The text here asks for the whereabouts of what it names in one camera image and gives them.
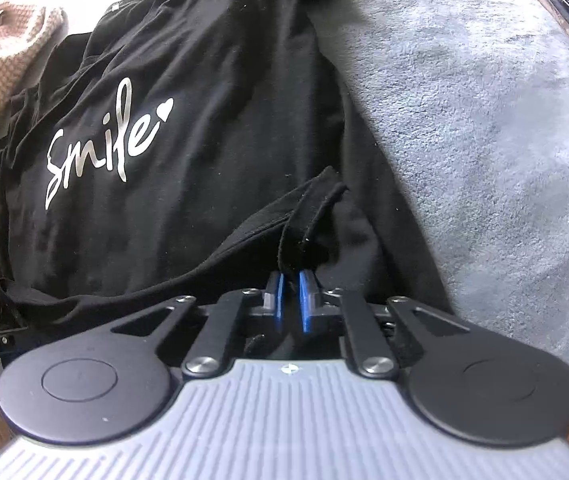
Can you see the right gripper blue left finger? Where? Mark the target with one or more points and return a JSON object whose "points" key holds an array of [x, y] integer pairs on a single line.
{"points": [[263, 308]]}

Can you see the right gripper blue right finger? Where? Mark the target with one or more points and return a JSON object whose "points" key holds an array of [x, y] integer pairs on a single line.
{"points": [[320, 308]]}

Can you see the black smile t-shirt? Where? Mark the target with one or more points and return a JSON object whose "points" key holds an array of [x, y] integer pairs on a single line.
{"points": [[193, 147]]}

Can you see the grey bed blanket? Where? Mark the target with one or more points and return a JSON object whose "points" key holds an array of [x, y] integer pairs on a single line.
{"points": [[469, 102]]}

